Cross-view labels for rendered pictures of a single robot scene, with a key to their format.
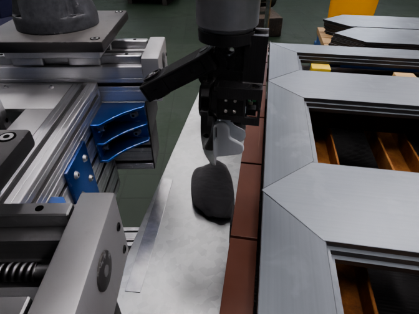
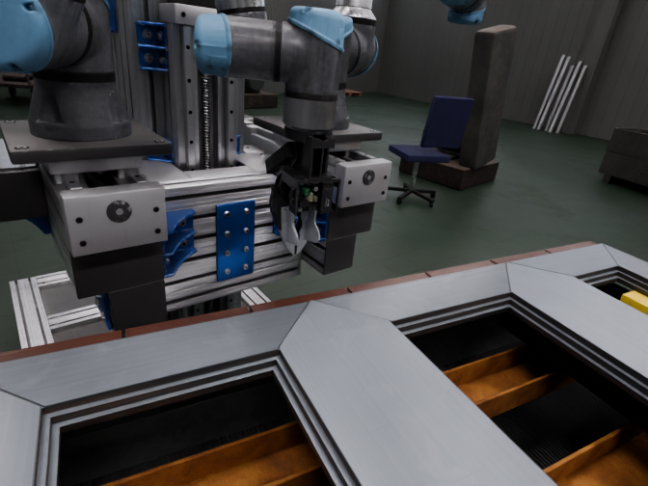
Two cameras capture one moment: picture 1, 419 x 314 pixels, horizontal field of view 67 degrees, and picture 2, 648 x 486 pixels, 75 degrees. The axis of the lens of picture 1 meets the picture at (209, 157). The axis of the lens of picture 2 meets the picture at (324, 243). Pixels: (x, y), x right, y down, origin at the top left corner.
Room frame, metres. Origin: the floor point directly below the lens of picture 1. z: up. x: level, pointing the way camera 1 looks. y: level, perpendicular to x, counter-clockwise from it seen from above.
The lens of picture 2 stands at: (0.03, -0.53, 1.21)
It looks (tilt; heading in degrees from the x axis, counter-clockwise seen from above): 25 degrees down; 51
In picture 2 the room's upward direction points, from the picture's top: 6 degrees clockwise
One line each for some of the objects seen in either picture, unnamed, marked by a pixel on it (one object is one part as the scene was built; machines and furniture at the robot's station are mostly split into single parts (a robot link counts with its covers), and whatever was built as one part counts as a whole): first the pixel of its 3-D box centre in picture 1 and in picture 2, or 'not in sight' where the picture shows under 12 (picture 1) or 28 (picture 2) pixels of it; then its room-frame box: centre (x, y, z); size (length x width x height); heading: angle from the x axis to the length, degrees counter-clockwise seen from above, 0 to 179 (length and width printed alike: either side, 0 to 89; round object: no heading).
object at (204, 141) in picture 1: (209, 121); (284, 202); (0.38, 0.00, 0.98); 0.05 x 0.02 x 0.09; 171
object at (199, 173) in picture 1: (212, 187); not in sight; (0.55, -0.01, 0.70); 0.20 x 0.10 x 0.03; 2
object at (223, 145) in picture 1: (224, 146); (291, 233); (0.38, -0.02, 0.93); 0.06 x 0.03 x 0.09; 81
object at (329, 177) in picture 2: (231, 75); (307, 170); (0.40, -0.03, 1.04); 0.09 x 0.08 x 0.12; 81
